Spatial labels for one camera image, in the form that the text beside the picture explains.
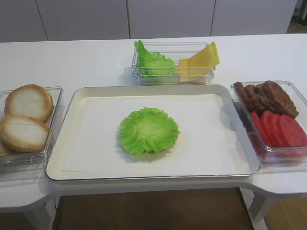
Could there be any leftmost brown meat patty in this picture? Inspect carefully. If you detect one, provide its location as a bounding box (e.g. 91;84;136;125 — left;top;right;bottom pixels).
234;81;255;113

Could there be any clear lettuce and cheese container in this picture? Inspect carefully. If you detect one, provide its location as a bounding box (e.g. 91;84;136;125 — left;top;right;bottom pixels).
131;42;215;86

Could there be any front brown meat patty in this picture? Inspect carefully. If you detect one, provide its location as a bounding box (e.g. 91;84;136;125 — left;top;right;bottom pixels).
263;80;299;118

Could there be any middle bun half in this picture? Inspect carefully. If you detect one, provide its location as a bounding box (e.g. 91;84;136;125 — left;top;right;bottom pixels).
0;115;49;152

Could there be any bottom bun half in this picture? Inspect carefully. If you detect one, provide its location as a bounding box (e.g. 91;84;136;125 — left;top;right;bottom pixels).
0;139;18;156

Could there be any clear patty and tomato container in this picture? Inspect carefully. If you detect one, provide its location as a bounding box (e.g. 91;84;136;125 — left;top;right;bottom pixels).
231;81;307;163

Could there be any green lettuce leaf in container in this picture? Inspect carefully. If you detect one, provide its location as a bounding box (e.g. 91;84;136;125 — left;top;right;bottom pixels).
134;40;176;76

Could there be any clear plastic bun container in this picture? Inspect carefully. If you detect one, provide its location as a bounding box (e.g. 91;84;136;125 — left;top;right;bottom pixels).
0;87;63;173

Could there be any tall yellow cheese slice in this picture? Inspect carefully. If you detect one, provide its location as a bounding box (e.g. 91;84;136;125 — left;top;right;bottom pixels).
188;42;220;76

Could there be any short yellow cheese slice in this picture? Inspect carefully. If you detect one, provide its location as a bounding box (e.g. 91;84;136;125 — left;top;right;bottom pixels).
175;58;202;83

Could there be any red tomato slice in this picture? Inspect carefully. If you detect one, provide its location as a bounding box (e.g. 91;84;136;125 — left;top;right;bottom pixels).
268;114;284;147
260;110;276;147
277;115;307;147
250;111;272;147

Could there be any silver metal baking tray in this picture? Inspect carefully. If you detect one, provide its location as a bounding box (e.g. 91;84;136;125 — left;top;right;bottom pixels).
46;84;260;181

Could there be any green lettuce leaf on tray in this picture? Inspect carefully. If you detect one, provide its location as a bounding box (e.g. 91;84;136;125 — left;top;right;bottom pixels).
119;107;180;155

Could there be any top bun half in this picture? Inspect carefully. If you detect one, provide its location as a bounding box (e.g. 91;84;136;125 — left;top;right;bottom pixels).
4;84;54;123

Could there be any bun half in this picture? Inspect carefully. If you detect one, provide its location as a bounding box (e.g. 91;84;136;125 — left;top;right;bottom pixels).
4;84;54;123
0;115;49;152
0;139;18;156

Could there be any brown meat patty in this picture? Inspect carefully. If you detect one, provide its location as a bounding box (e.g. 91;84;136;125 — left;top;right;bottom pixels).
234;81;255;113
263;80;299;118
244;84;265;116
255;84;276;113

